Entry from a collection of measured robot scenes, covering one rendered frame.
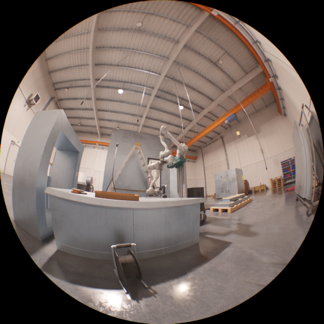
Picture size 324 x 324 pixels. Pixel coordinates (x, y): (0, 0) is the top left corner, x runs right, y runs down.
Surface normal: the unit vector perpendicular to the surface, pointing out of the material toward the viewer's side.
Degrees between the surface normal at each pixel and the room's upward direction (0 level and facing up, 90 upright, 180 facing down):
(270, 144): 90
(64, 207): 90
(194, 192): 90
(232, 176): 90
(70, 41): 176
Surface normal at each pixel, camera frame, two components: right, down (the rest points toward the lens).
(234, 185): -0.92, -0.12
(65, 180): 0.38, -0.29
